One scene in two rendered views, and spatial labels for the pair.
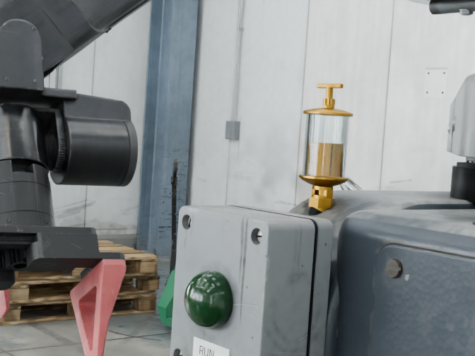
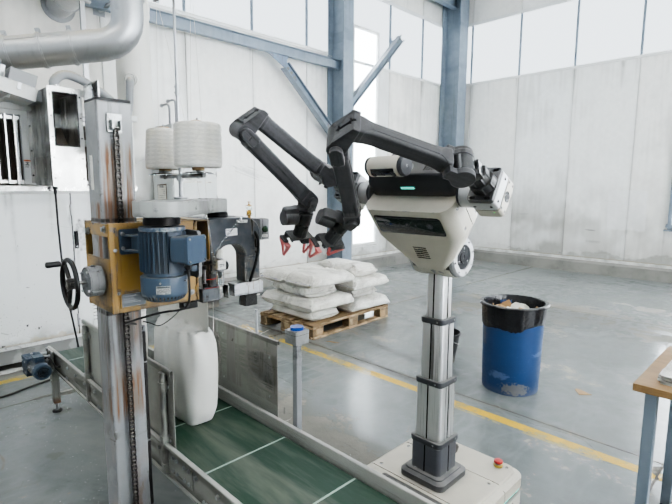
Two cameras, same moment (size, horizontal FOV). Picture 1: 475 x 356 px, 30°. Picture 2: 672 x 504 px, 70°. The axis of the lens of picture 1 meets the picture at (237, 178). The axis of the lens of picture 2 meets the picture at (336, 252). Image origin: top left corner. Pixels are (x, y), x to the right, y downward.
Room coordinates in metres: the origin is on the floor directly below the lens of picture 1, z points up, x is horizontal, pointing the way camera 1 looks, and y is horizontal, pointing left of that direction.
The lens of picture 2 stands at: (2.56, 0.12, 1.46)
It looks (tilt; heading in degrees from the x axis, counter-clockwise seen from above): 8 degrees down; 174
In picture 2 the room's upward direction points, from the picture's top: straight up
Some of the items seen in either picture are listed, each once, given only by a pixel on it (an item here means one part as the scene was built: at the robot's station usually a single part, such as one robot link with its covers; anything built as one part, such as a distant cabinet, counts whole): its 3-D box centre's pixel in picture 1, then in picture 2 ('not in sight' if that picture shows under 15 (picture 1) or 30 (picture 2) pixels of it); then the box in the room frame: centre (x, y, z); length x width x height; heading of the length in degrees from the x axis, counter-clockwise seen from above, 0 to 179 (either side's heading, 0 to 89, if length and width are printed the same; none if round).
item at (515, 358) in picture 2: not in sight; (511, 343); (-0.71, 1.75, 0.32); 0.51 x 0.48 x 0.65; 129
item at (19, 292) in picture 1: (60, 277); not in sight; (6.43, 1.25, 0.22); 1.21 x 0.84 x 0.14; 129
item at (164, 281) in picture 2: not in sight; (163, 262); (0.92, -0.31, 1.21); 0.15 x 0.15 x 0.25
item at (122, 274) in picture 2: not in sight; (142, 261); (0.71, -0.44, 1.18); 0.34 x 0.25 x 0.31; 129
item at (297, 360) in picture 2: not in sight; (297, 425); (0.51, 0.15, 0.39); 0.03 x 0.03 x 0.78; 39
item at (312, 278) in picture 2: not in sight; (321, 276); (-2.25, 0.44, 0.56); 0.66 x 0.42 x 0.15; 129
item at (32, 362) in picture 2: not in sight; (40, 364); (-0.49, -1.45, 0.35); 0.30 x 0.15 x 0.15; 39
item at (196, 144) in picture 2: not in sight; (197, 145); (0.82, -0.20, 1.61); 0.17 x 0.17 x 0.17
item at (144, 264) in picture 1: (57, 258); not in sight; (6.39, 1.26, 0.36); 1.20 x 0.82 x 0.14; 125
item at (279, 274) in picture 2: not in sight; (293, 272); (-2.56, 0.17, 0.56); 0.66 x 0.43 x 0.15; 127
